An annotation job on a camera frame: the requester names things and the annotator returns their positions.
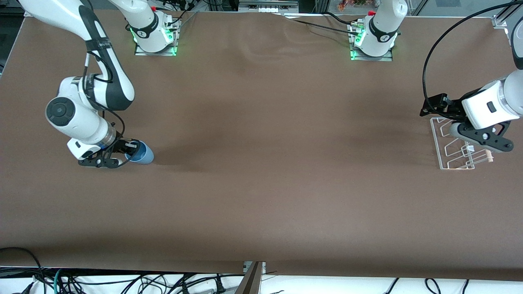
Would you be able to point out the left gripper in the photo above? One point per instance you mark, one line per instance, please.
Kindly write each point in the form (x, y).
(452, 107)

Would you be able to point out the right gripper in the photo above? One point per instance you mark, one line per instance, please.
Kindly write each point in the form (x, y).
(118, 144)

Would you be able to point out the blue plastic cup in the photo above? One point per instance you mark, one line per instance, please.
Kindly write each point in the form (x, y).
(144, 155)

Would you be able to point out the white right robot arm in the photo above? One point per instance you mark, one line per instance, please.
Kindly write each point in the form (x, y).
(73, 114)

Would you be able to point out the brown table cover sheet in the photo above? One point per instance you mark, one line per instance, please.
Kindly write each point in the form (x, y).
(261, 183)

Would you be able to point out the grey socket strip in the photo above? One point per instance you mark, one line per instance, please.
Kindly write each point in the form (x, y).
(267, 5)

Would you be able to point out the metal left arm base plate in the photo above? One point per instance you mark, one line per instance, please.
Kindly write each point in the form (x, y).
(388, 58)

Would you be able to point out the aluminium corner bracket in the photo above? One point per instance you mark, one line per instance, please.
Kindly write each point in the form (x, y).
(500, 22)

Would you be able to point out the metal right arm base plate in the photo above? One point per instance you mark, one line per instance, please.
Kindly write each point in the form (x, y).
(155, 53)

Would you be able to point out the aluminium frame post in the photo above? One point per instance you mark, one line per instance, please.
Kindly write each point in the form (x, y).
(251, 281)

